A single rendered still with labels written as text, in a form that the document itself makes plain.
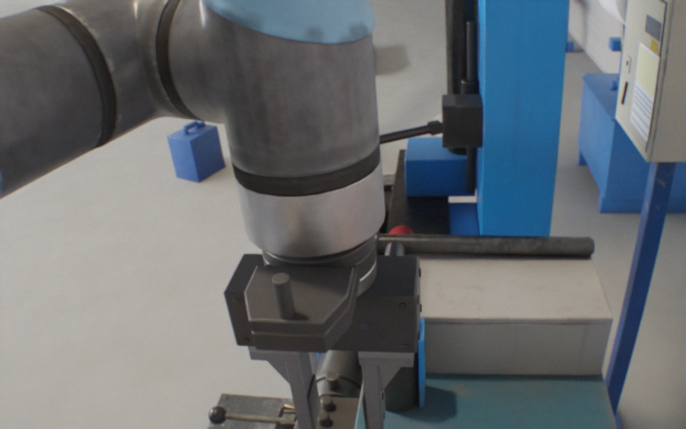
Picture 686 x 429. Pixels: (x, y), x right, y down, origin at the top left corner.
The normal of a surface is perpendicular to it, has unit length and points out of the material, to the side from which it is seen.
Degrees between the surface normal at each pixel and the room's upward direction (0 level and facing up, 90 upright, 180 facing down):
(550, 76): 90
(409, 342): 90
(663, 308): 0
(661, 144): 90
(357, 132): 90
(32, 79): 72
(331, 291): 0
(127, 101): 108
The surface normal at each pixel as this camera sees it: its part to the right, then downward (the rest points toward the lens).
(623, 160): -0.15, 0.51
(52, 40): 0.60, -0.41
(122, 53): 0.82, -0.03
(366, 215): 0.78, 0.25
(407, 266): -0.09, -0.86
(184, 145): -0.54, 0.47
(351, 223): 0.61, 0.35
